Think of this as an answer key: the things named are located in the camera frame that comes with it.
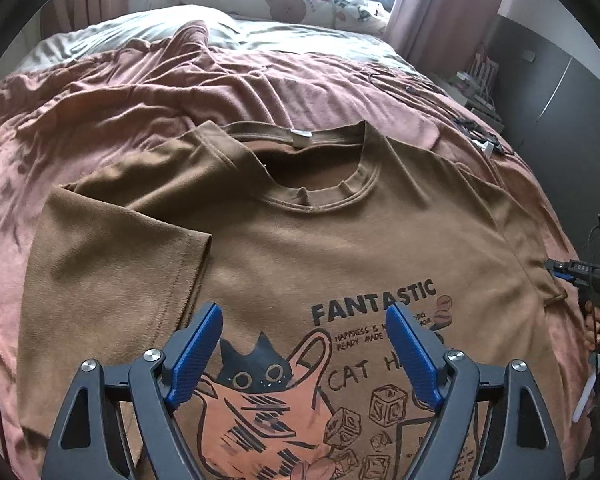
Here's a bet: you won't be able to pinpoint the brown cat print t-shirt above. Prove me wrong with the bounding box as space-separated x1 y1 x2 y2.
18 122 568 479

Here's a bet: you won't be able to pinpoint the dark wardrobe doors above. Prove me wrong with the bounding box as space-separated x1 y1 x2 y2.
486 16 600 256

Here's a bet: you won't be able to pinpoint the white bedside cabinet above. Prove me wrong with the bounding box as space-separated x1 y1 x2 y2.
444 49 505 133

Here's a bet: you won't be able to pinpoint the pink curtain right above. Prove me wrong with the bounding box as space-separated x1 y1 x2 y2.
382 0 502 77

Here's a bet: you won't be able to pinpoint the rust pink bed sheet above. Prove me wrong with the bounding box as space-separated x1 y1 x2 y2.
0 21 591 479

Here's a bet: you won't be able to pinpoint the bear print pillow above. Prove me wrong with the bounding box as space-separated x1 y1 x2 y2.
180 0 390 37

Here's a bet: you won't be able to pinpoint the grey green duvet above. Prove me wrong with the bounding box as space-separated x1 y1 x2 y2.
16 6 415 73

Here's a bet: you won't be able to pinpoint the black cables on bed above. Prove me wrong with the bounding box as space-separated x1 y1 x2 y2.
364 71 508 158

